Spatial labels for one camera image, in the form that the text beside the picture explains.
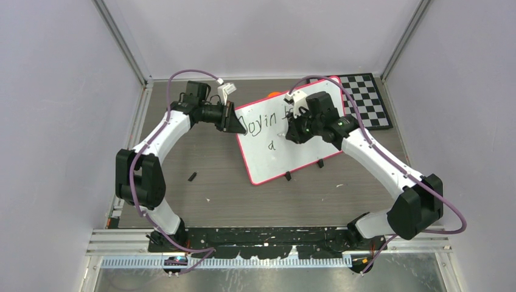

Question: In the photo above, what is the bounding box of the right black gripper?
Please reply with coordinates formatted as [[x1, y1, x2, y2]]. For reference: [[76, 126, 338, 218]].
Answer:
[[287, 107, 323, 144]]

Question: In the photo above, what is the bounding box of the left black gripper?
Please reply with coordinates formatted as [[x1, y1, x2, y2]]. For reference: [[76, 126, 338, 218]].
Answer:
[[200, 100, 246, 134]]

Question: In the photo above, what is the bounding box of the pink framed whiteboard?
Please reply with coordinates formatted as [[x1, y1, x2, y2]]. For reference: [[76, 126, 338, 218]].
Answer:
[[235, 91, 341, 185]]

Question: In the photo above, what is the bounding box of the black marker cap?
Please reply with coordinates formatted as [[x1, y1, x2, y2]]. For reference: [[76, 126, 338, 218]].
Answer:
[[187, 172, 197, 182]]

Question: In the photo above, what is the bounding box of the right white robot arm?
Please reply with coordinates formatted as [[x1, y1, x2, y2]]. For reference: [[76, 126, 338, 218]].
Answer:
[[284, 91, 444, 250]]

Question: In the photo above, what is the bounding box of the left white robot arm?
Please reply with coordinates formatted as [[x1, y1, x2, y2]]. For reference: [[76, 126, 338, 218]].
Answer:
[[115, 80, 246, 252]]

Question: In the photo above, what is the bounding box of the orange object behind board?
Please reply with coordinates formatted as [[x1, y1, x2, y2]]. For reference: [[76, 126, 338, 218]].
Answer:
[[268, 92, 281, 98]]

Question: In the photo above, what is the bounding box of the black white checkerboard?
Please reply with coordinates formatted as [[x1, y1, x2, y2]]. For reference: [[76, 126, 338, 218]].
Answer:
[[306, 73, 394, 131]]

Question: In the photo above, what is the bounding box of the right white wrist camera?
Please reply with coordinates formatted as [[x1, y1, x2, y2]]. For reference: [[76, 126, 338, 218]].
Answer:
[[284, 90, 309, 118]]

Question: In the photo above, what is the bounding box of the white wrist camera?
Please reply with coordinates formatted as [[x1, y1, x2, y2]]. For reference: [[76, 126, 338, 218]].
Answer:
[[216, 78, 237, 105], [284, 90, 309, 118]]

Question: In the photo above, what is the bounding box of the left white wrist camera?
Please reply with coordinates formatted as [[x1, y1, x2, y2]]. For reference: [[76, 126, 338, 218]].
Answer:
[[216, 78, 237, 105]]

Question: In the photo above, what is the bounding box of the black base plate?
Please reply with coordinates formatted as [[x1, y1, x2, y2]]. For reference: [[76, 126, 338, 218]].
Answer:
[[147, 226, 388, 261]]

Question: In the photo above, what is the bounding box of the slotted cable duct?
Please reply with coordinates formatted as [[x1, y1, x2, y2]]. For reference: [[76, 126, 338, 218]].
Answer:
[[100, 256, 352, 269]]

